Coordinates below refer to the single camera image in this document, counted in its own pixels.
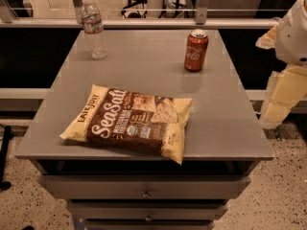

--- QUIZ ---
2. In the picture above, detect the bottom grey drawer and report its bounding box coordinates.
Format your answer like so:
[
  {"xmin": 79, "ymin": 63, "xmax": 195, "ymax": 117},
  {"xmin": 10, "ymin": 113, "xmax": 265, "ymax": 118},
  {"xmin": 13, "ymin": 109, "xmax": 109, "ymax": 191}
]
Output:
[{"xmin": 85, "ymin": 220, "xmax": 214, "ymax": 230}]

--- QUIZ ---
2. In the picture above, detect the middle grey drawer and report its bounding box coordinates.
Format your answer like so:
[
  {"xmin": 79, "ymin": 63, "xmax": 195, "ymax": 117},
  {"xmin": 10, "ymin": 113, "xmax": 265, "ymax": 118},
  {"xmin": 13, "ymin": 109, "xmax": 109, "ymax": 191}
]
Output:
[{"xmin": 68, "ymin": 201, "xmax": 227, "ymax": 220}]

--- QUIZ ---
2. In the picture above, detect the black stand on floor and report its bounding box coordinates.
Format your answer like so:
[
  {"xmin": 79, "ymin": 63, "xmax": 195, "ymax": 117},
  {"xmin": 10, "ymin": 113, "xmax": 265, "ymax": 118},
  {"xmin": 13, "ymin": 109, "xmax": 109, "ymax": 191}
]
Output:
[{"xmin": 0, "ymin": 126, "xmax": 13, "ymax": 191}]

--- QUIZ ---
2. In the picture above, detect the grey drawer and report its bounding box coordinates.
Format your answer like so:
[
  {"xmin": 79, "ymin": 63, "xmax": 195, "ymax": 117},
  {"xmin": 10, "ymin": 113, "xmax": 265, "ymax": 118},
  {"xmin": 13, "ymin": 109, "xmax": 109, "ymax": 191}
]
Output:
[
  {"xmin": 39, "ymin": 175, "xmax": 250, "ymax": 199},
  {"xmin": 85, "ymin": 220, "xmax": 214, "ymax": 230},
  {"xmin": 68, "ymin": 201, "xmax": 227, "ymax": 220}
]

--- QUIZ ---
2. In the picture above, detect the red coke can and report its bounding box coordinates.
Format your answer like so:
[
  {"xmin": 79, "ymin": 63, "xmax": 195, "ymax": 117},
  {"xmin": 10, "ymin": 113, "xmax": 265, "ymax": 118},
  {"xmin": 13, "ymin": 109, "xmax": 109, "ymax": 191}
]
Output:
[{"xmin": 184, "ymin": 29, "xmax": 209, "ymax": 72}]

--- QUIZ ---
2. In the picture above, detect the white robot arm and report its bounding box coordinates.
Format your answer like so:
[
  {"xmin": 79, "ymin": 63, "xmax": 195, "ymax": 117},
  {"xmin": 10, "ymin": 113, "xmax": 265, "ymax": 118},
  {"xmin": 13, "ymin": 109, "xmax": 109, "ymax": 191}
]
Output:
[{"xmin": 256, "ymin": 0, "xmax": 307, "ymax": 129}]

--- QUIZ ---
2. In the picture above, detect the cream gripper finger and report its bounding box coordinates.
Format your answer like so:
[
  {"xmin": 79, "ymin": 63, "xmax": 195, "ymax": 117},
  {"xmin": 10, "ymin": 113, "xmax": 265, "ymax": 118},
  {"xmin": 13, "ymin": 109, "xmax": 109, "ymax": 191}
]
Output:
[
  {"xmin": 259, "ymin": 64, "xmax": 307, "ymax": 125},
  {"xmin": 255, "ymin": 26, "xmax": 277, "ymax": 50}
]

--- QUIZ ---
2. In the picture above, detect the top grey drawer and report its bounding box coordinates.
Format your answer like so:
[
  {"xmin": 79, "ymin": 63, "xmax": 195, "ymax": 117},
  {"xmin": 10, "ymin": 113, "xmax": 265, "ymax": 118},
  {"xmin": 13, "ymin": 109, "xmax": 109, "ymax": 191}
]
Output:
[{"xmin": 39, "ymin": 175, "xmax": 250, "ymax": 199}]

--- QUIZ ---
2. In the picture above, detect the black office chair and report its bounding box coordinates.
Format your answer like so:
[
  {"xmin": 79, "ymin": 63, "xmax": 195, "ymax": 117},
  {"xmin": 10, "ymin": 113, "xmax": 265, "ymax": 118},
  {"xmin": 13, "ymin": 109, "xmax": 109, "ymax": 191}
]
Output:
[{"xmin": 121, "ymin": 0, "xmax": 186, "ymax": 18}]

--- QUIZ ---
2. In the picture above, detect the clear plastic water bottle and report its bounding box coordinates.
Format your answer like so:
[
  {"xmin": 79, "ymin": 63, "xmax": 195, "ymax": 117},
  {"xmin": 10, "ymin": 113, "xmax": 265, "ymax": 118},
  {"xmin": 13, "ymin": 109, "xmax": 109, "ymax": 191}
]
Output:
[{"xmin": 80, "ymin": 0, "xmax": 107, "ymax": 59}]

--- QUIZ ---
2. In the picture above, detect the yellow brown chips bag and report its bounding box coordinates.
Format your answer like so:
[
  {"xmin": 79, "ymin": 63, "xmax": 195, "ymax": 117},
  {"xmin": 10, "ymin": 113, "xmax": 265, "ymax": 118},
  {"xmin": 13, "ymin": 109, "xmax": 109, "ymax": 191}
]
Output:
[{"xmin": 60, "ymin": 85, "xmax": 192, "ymax": 164}]

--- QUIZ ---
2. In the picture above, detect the grey drawer cabinet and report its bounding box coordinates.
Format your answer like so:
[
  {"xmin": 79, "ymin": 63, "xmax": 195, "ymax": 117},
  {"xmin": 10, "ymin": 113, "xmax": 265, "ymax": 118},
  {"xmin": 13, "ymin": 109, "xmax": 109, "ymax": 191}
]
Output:
[{"xmin": 16, "ymin": 30, "xmax": 272, "ymax": 230}]

